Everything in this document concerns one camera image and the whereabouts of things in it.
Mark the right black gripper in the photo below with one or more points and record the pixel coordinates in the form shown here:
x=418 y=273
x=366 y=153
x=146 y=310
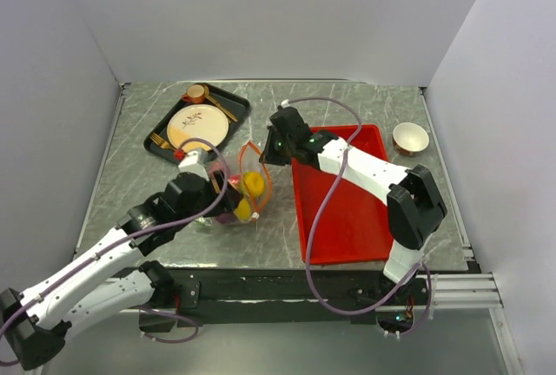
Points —
x=271 y=156

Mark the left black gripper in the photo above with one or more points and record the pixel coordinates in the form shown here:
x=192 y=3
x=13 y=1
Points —
x=209 y=187

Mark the clear zip bag orange zipper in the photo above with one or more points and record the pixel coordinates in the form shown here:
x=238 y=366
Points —
x=247 y=159

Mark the yellow lemon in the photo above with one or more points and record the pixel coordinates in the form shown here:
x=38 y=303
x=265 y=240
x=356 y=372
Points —
x=253 y=184

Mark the purple onion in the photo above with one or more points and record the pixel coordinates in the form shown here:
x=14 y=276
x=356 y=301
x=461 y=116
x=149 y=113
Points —
x=226 y=219

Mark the red apple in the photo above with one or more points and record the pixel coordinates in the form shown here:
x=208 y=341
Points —
x=235 y=182

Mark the yellow banana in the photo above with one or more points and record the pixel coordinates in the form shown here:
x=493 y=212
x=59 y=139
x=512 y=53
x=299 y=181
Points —
x=243 y=212

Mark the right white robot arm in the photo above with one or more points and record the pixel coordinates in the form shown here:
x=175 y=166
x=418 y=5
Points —
x=415 y=207

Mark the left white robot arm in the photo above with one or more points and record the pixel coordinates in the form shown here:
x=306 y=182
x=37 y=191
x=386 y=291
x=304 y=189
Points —
x=38 y=321

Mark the gold fork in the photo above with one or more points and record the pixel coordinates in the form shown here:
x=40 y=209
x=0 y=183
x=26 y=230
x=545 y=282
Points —
x=161 y=142

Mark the dark green tray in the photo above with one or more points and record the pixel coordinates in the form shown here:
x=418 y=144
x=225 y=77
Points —
x=237 y=105

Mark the cream and orange plate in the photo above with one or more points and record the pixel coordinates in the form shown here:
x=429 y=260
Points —
x=198 y=121

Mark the gold spoon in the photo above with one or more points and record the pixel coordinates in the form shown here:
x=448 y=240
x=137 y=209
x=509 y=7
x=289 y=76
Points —
x=226 y=112

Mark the orange cup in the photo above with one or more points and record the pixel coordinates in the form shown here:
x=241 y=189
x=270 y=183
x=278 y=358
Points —
x=195 y=94

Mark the red plastic bin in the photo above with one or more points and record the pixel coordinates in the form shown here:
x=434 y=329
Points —
x=353 y=227

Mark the white bowl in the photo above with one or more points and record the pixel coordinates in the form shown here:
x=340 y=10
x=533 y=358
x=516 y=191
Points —
x=410 y=139

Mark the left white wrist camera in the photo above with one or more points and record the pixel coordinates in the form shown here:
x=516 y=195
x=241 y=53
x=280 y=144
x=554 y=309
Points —
x=194 y=162

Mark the aluminium frame rail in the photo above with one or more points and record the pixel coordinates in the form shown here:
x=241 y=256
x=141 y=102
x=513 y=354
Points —
x=446 y=291

